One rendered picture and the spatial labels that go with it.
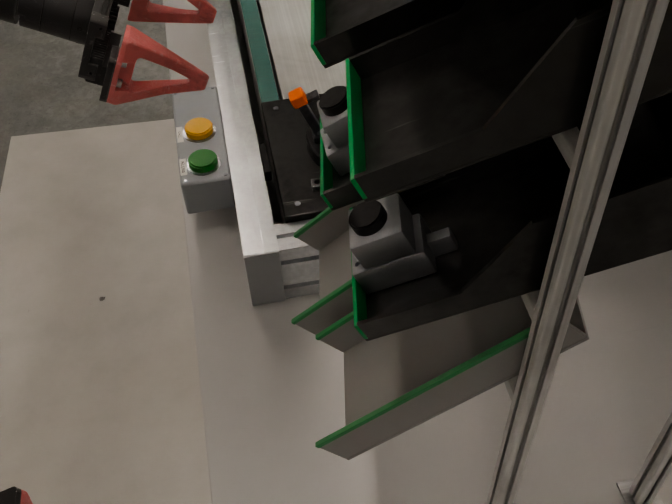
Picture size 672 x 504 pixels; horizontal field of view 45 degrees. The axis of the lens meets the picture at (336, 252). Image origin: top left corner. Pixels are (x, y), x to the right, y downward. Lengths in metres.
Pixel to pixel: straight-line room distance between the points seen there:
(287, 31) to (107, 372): 0.69
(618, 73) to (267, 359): 0.70
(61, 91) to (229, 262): 1.93
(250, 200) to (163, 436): 0.33
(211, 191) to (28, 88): 1.98
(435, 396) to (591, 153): 0.32
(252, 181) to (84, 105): 1.85
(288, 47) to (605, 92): 1.01
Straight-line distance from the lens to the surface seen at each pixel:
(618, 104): 0.48
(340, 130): 0.75
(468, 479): 0.98
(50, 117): 2.92
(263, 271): 1.06
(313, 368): 1.04
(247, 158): 1.17
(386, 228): 0.64
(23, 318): 1.18
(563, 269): 0.56
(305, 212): 1.06
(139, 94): 0.70
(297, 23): 1.49
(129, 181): 1.31
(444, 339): 0.79
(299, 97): 1.08
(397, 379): 0.82
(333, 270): 0.95
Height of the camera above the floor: 1.73
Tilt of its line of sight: 49 degrees down
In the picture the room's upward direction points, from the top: 3 degrees counter-clockwise
